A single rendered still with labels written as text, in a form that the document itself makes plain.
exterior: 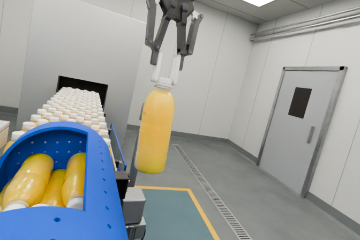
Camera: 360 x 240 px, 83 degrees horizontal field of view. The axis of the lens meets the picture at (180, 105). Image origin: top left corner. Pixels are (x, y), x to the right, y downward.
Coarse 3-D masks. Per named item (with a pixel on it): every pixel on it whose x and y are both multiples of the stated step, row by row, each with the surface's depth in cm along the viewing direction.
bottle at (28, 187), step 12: (36, 156) 54; (48, 156) 56; (24, 168) 48; (36, 168) 48; (48, 168) 52; (12, 180) 44; (24, 180) 43; (36, 180) 45; (48, 180) 50; (12, 192) 40; (24, 192) 41; (36, 192) 43; (24, 204) 39
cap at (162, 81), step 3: (159, 78) 45; (162, 78) 45; (165, 78) 45; (168, 78) 45; (159, 81) 45; (162, 81) 45; (165, 81) 45; (168, 81) 45; (171, 81) 46; (156, 84) 45; (159, 84) 45; (162, 84) 45; (165, 84) 45; (168, 84) 45; (171, 84) 47
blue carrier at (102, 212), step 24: (24, 144) 57; (48, 144) 59; (72, 144) 62; (96, 144) 54; (0, 168) 51; (96, 168) 41; (96, 192) 33; (0, 216) 23; (24, 216) 23; (48, 216) 24; (72, 216) 25; (96, 216) 28; (120, 216) 35
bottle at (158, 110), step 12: (156, 96) 44; (168, 96) 45; (144, 108) 45; (156, 108) 44; (168, 108) 44; (144, 120) 45; (156, 120) 44; (168, 120) 45; (144, 132) 45; (156, 132) 44; (168, 132) 46; (144, 144) 45; (156, 144) 44; (168, 144) 47; (144, 156) 45; (156, 156) 45; (144, 168) 45; (156, 168) 45
